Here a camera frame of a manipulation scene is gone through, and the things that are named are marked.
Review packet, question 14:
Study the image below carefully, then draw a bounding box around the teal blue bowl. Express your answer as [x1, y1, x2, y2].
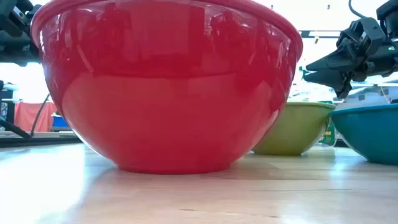
[329, 103, 398, 166]

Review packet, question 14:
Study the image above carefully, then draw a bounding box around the orange cloth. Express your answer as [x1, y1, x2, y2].
[14, 101, 58, 133]

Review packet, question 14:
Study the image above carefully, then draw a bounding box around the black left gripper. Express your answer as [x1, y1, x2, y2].
[0, 0, 42, 67]

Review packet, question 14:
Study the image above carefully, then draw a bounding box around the simple green spray bottle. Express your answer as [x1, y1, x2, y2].
[317, 100, 337, 147]

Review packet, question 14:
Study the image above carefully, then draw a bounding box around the blue storage bin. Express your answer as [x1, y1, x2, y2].
[51, 113, 70, 128]

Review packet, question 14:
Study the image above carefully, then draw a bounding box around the green bowl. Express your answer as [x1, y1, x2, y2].
[252, 101, 336, 157]

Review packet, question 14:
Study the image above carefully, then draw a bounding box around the black slanted bar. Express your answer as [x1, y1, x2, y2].
[0, 119, 32, 140]

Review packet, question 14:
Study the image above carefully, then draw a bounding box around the large red bowl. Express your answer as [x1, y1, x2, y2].
[30, 0, 304, 175]

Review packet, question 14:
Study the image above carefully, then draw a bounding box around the ceiling light bar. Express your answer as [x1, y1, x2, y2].
[298, 30, 343, 39]

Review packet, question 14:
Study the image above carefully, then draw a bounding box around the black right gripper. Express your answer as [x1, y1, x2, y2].
[303, 17, 393, 100]

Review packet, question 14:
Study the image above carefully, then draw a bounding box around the black cable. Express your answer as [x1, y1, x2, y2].
[30, 93, 51, 138]

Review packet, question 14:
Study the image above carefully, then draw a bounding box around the black table edge strip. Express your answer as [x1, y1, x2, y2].
[0, 136, 83, 148]

